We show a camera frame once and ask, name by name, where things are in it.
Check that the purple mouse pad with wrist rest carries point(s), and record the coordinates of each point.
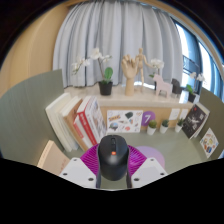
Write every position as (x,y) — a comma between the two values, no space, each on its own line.
(154,155)

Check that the white book with red spine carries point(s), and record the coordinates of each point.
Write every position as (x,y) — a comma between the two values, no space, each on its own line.
(80,131)

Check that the beige book with red text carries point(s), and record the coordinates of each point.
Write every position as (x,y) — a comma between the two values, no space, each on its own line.
(53,160)

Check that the wooden artist mannequin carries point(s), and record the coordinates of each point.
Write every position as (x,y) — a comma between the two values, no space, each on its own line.
(141,63)

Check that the small succulent in white pot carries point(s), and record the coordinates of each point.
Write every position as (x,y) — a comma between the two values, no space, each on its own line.
(151,130)
(179,128)
(164,128)

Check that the colourful illustrated card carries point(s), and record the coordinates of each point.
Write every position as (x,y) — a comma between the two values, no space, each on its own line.
(209,142)

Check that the thick white book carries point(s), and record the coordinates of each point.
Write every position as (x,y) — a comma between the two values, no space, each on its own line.
(56,120)

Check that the purple round number sign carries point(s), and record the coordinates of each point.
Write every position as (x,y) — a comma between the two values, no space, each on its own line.
(147,118)

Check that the white orchid in black pot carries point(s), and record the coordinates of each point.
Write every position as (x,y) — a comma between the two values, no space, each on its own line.
(105,88)

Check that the white sticker sheet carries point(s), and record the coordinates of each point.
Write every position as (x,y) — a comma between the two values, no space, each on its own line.
(125,121)

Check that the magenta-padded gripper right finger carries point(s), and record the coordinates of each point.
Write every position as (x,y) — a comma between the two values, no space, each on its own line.
(150,171)

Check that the black wooden horse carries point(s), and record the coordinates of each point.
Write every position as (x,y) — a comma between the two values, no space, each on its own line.
(176,87)

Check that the thin white book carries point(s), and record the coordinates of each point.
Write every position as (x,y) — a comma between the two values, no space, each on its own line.
(68,110)

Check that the white orchid in dark pot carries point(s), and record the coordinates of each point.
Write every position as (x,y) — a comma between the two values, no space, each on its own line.
(191,96)

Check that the white orchid flowers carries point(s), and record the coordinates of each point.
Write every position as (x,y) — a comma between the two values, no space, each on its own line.
(156,63)

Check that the wooden hand model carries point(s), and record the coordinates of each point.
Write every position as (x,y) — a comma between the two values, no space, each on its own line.
(129,71)

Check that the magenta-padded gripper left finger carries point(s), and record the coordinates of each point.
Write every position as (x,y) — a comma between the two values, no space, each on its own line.
(78,171)

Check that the beige ledge with cork front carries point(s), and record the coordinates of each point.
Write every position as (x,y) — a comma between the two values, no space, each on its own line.
(140,100)

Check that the window with dark frame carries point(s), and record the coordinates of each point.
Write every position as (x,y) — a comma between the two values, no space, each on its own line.
(200,56)

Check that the black computer mouse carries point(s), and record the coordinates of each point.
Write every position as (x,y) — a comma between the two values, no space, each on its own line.
(112,163)

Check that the black book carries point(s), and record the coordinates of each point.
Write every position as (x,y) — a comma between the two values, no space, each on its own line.
(195,120)

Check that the pink wooden horse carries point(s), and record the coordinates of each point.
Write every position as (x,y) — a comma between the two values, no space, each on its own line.
(162,86)

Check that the grey curtain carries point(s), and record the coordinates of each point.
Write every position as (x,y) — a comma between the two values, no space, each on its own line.
(116,30)

